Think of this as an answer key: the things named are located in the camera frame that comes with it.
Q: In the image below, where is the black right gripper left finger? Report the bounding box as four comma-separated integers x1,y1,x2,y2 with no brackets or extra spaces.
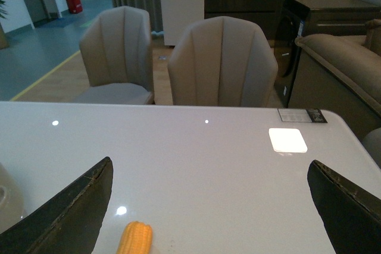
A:
1,157,113,253

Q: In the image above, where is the potted green plant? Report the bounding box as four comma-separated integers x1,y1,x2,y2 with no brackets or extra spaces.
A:
0,0,10,50

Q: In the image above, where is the beige electric cooking pot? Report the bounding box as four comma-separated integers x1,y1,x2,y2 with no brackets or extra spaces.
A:
0,164,27,233

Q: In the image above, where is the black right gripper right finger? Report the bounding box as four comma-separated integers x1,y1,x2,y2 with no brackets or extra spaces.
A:
307,160,380,253

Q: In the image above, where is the beige chair right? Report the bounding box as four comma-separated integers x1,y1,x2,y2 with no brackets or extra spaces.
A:
167,16,278,107

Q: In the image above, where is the table label sticker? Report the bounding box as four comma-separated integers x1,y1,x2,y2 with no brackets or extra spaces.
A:
277,108,327,123

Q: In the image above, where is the beige chair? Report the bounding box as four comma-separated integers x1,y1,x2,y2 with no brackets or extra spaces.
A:
167,16,278,107
74,6,154,105

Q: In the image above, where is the beige chair left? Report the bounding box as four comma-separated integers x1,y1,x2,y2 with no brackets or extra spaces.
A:
74,6,154,105

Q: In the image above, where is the yellow corn cob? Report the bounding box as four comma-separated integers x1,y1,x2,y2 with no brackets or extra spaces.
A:
116,221,153,254

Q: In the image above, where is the brown sofa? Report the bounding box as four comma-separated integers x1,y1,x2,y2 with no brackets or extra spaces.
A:
288,19,380,140

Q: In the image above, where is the white refrigerator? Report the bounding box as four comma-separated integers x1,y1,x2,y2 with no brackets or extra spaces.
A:
158,0,205,47

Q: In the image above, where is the grey chair at table end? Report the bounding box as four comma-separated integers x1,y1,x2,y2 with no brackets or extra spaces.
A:
362,128,381,167

